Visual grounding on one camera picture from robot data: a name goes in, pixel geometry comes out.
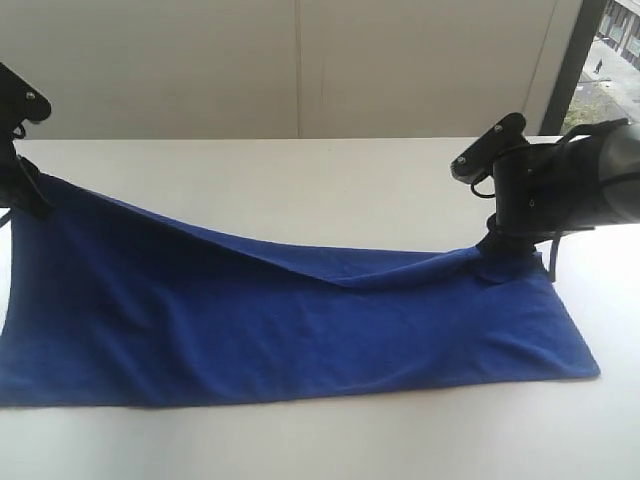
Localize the blue towel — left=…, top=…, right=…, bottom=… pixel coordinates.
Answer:
left=1, top=175, right=600, bottom=408

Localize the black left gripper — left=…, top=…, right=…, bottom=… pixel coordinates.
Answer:
left=1, top=123, right=54, bottom=219

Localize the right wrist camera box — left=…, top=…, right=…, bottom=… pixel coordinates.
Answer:
left=450, top=112, right=528, bottom=185

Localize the dark window frame post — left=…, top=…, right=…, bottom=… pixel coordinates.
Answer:
left=539, top=0, right=607, bottom=136

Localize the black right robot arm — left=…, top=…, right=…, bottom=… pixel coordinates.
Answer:
left=477, top=119, right=639, bottom=255

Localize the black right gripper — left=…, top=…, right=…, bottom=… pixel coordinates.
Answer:
left=476, top=139, right=613, bottom=256

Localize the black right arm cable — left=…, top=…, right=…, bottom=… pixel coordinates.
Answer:
left=544, top=229, right=564, bottom=284

